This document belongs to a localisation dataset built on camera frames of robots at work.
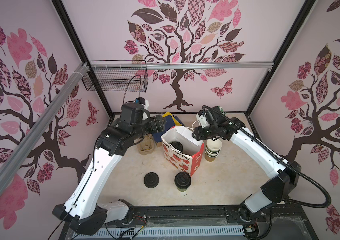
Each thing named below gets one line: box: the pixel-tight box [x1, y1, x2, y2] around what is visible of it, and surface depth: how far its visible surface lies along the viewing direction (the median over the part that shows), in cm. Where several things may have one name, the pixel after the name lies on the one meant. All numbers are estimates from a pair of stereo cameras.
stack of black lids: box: [143, 172, 160, 189], surface depth 85 cm
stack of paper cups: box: [204, 139, 223, 162], surface depth 85 cm
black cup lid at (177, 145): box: [170, 141, 184, 153], surface depth 87 cm
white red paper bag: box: [161, 125, 205, 177], surface depth 79 cm
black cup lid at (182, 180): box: [174, 172, 192, 189], surface depth 76 cm
